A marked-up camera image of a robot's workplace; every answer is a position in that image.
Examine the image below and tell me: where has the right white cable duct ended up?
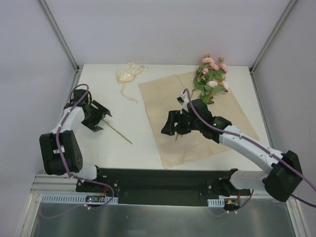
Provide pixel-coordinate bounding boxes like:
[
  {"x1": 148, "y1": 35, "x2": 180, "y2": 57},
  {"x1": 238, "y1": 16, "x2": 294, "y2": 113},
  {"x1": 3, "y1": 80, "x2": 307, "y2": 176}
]
[{"x1": 207, "y1": 198, "x2": 225, "y2": 208}]

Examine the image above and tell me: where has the left white cable duct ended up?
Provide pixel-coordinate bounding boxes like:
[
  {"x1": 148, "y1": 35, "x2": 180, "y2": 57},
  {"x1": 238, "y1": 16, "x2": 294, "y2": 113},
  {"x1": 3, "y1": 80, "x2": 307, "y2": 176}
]
[{"x1": 41, "y1": 194, "x2": 119, "y2": 205}]

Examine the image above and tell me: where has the pink fake flower stem one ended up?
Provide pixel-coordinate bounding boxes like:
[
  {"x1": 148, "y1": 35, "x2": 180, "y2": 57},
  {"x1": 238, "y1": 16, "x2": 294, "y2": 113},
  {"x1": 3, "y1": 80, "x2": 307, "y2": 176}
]
[{"x1": 209, "y1": 57, "x2": 228, "y2": 96}]

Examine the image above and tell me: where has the cream ribbon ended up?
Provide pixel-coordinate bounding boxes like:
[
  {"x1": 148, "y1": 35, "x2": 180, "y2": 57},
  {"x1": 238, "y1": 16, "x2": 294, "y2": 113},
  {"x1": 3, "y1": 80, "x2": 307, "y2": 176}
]
[{"x1": 116, "y1": 62, "x2": 149, "y2": 104}]

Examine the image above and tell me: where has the aluminium frame post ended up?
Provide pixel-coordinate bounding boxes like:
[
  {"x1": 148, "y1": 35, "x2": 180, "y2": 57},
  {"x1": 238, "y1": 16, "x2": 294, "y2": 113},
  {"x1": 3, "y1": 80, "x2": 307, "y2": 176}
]
[
  {"x1": 249, "y1": 0, "x2": 299, "y2": 75},
  {"x1": 37, "y1": 0, "x2": 79, "y2": 72}
]

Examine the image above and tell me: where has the kraft wrapping paper sheet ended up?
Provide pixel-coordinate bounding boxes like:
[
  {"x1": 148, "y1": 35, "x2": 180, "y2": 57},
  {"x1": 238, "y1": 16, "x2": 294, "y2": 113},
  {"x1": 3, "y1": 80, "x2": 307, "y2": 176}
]
[{"x1": 139, "y1": 72, "x2": 259, "y2": 168}]

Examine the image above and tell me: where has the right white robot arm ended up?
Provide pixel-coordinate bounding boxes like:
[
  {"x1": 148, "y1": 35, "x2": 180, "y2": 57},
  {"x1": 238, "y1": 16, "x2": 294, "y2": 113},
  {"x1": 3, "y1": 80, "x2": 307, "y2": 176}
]
[{"x1": 161, "y1": 97, "x2": 302, "y2": 202}]

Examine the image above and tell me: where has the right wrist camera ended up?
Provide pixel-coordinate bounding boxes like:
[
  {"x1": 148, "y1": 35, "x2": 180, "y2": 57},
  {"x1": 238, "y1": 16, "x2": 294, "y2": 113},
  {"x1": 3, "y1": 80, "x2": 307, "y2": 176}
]
[{"x1": 177, "y1": 91, "x2": 189, "y2": 111}]

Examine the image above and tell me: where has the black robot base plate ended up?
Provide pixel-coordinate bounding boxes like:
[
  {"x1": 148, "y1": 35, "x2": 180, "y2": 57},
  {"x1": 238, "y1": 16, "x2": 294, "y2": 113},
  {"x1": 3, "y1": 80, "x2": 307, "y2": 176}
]
[{"x1": 75, "y1": 166, "x2": 256, "y2": 205}]

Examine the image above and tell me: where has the pink fake flower stem three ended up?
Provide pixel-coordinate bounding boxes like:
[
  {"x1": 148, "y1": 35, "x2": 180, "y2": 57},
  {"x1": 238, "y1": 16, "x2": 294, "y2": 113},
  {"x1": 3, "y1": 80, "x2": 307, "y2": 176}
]
[{"x1": 175, "y1": 74, "x2": 230, "y2": 141}]

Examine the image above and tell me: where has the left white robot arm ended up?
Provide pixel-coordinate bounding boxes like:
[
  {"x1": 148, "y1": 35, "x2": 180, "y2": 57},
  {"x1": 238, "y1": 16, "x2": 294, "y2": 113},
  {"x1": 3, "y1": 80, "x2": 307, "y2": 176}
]
[{"x1": 39, "y1": 89, "x2": 111, "y2": 192}]

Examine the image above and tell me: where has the right aluminium frame post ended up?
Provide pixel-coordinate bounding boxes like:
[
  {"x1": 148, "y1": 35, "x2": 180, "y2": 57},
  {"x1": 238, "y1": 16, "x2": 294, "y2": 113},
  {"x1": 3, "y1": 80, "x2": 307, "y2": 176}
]
[{"x1": 249, "y1": 0, "x2": 299, "y2": 75}]

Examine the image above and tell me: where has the white cable duct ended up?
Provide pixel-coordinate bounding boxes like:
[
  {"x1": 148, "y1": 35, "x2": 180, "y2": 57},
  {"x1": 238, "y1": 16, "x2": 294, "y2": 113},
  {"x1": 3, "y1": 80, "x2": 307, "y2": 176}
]
[
  {"x1": 41, "y1": 194, "x2": 119, "y2": 205},
  {"x1": 207, "y1": 198, "x2": 225, "y2": 208}
]

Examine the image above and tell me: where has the pink fake flower stem four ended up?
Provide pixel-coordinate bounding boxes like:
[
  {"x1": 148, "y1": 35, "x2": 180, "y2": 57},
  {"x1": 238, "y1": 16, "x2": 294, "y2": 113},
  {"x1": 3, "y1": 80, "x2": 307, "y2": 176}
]
[{"x1": 102, "y1": 119, "x2": 133, "y2": 144}]

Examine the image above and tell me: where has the left aluminium frame post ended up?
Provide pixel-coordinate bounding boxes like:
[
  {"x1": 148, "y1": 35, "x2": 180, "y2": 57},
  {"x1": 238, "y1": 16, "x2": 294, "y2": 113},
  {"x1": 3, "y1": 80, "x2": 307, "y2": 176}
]
[{"x1": 37, "y1": 0, "x2": 79, "y2": 72}]

